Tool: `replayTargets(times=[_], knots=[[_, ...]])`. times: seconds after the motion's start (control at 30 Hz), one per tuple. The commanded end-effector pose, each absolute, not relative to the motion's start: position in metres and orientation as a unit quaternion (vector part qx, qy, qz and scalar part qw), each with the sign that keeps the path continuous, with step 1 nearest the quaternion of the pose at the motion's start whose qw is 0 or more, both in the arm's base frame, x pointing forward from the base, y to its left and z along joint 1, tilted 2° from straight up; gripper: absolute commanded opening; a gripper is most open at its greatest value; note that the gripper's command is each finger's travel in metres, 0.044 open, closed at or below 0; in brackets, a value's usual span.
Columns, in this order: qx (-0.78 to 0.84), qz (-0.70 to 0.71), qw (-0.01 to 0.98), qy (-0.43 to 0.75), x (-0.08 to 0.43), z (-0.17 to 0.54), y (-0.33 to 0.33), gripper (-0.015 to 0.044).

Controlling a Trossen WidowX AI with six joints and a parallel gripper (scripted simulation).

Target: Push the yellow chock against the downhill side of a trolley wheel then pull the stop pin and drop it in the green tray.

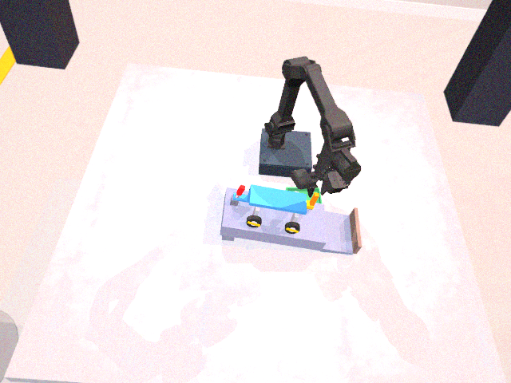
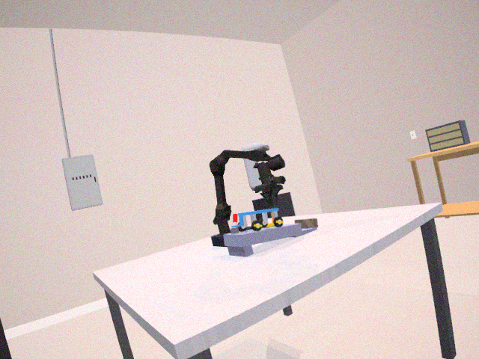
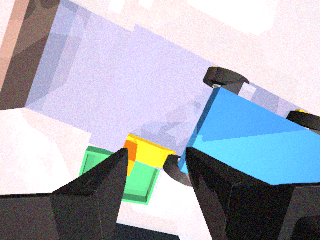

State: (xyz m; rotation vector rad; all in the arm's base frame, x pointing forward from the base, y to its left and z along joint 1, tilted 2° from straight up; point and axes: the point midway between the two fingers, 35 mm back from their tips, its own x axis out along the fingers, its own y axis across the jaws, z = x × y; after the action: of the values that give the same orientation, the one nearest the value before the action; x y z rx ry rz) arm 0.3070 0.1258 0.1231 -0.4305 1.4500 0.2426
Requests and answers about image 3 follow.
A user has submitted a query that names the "green tray floor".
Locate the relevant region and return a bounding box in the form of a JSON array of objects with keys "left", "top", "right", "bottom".
[{"left": 83, "top": 154, "right": 155, "bottom": 196}]

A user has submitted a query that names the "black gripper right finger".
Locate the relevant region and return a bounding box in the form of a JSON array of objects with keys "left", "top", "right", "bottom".
[{"left": 185, "top": 147, "right": 320, "bottom": 240}]

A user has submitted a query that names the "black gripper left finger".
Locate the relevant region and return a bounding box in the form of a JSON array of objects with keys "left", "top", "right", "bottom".
[{"left": 0, "top": 148, "right": 128, "bottom": 240}]

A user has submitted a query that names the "green tray rim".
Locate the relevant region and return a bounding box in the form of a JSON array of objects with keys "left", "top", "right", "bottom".
[{"left": 78, "top": 145, "right": 160, "bottom": 205}]

